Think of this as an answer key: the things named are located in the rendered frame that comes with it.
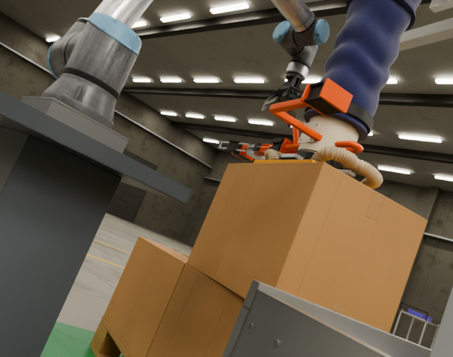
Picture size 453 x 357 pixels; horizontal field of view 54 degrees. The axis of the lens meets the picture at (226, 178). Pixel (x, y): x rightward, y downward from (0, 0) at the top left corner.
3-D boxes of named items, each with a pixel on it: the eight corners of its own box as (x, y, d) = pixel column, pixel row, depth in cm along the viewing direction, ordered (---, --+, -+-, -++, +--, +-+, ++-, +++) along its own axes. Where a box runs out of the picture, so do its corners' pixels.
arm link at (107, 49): (76, 65, 106) (107, 2, 109) (52, 69, 119) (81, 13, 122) (129, 97, 115) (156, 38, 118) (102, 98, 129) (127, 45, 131)
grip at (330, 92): (346, 113, 108) (353, 95, 109) (320, 95, 104) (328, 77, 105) (324, 116, 115) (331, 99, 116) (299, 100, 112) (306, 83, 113)
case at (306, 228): (382, 355, 122) (428, 220, 128) (265, 312, 107) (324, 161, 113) (273, 297, 177) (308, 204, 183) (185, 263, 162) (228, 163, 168)
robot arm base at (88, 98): (65, 103, 102) (83, 65, 103) (25, 95, 114) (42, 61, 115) (124, 138, 117) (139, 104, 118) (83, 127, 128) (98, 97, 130)
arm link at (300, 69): (284, 64, 191) (301, 75, 195) (280, 74, 190) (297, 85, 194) (296, 59, 183) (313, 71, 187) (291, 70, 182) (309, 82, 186)
